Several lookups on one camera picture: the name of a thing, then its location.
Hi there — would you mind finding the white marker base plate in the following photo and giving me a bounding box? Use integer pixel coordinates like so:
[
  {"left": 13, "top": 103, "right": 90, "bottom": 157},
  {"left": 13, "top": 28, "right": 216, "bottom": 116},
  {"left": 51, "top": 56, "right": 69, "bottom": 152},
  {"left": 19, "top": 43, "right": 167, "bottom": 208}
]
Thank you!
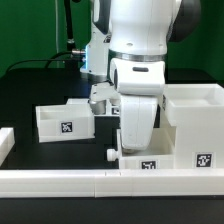
[{"left": 67, "top": 98, "right": 120, "bottom": 117}]

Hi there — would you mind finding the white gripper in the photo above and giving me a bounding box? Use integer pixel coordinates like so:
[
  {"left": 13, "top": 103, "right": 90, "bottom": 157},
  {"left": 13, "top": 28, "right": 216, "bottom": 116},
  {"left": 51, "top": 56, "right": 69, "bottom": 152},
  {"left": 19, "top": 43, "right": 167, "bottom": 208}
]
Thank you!
[{"left": 120, "top": 95, "right": 158, "bottom": 150}]

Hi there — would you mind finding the black cable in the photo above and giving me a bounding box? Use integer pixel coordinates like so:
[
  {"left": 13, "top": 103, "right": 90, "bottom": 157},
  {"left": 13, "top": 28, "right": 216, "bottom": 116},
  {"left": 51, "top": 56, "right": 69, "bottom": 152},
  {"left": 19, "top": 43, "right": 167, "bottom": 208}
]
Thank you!
[{"left": 5, "top": 50, "right": 87, "bottom": 74}]

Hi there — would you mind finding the black vertical pole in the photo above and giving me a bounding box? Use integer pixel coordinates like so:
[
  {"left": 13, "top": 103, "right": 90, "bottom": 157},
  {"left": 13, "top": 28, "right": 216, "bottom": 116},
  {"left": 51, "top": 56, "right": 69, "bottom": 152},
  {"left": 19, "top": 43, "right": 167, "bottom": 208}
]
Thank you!
[{"left": 64, "top": 0, "right": 75, "bottom": 51}]

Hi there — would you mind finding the white left barrier block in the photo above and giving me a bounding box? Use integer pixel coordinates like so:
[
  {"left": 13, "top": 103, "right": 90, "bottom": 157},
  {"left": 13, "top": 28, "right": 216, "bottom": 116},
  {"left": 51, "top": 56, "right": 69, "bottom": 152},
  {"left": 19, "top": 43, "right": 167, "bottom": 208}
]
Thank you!
[{"left": 0, "top": 127, "right": 15, "bottom": 166}]

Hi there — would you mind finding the white front drawer box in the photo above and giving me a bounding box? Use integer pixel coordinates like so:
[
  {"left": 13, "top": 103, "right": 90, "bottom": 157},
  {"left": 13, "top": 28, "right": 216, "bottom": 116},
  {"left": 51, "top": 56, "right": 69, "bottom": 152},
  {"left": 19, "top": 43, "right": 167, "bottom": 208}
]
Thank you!
[{"left": 107, "top": 128, "right": 174, "bottom": 169}]

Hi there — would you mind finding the white front barrier wall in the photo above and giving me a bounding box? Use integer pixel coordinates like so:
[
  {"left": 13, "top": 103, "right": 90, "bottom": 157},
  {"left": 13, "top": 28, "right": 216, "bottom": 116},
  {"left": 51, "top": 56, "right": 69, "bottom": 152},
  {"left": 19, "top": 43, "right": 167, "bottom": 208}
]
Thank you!
[{"left": 0, "top": 169, "right": 224, "bottom": 198}]

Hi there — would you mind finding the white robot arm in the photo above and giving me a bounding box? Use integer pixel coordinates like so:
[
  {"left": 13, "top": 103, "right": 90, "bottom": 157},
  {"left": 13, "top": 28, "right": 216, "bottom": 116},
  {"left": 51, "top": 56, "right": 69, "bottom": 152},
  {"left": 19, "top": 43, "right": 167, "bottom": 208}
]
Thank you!
[{"left": 81, "top": 0, "right": 201, "bottom": 150}]

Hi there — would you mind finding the white drawer box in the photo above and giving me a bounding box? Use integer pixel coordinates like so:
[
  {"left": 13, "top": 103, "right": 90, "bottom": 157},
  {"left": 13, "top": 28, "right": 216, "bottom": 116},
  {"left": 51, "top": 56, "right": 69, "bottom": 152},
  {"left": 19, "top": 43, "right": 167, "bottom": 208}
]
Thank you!
[
  {"left": 36, "top": 104, "right": 95, "bottom": 143},
  {"left": 107, "top": 128, "right": 174, "bottom": 169}
]

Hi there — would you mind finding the white drawer cabinet frame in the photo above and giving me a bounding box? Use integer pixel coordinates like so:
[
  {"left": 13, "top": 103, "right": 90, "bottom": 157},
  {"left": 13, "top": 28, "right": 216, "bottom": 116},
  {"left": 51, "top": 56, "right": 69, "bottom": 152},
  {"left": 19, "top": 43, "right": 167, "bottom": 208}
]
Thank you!
[{"left": 159, "top": 84, "right": 224, "bottom": 169}]

